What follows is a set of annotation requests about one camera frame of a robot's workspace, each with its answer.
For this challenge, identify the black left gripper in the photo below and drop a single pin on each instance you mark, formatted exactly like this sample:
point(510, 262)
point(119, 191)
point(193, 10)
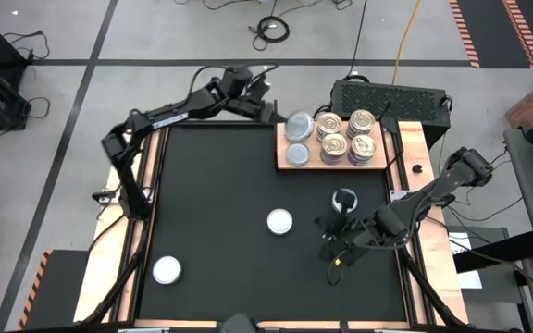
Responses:
point(252, 110)

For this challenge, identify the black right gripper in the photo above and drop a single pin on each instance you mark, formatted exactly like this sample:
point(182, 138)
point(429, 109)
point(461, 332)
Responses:
point(354, 231)

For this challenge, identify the green white tuna can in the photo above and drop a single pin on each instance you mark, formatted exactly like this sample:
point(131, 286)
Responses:
point(280, 221)
point(298, 154)
point(300, 126)
point(337, 204)
point(166, 270)

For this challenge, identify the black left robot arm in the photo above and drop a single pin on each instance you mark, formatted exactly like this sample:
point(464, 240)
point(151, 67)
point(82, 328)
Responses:
point(192, 104)

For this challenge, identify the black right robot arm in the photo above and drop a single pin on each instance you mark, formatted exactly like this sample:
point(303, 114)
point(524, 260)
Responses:
point(433, 189)

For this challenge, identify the small black round knob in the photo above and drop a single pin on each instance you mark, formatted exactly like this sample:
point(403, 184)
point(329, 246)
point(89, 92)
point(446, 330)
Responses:
point(417, 168)

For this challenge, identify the black computer case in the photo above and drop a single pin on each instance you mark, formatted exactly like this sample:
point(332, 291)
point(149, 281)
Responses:
point(387, 99)

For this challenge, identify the black table mat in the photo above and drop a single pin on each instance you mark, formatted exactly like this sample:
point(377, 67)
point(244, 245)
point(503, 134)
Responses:
point(229, 259)

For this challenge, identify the white paper sheet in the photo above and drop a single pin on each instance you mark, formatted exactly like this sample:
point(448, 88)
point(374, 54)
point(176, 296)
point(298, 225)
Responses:
point(460, 241)

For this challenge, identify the black beam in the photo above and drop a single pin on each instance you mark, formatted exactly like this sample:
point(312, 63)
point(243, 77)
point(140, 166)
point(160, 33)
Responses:
point(498, 254)

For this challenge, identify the grey side table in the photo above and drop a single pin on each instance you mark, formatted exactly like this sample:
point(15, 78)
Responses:
point(525, 185)

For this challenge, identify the wooden shelf with black frame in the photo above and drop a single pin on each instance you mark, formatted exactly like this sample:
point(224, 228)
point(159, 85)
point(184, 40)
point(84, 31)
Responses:
point(382, 155)

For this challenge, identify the black aluminium frame strut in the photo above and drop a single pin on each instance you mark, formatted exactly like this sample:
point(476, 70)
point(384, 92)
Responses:
point(428, 287)
point(102, 300)

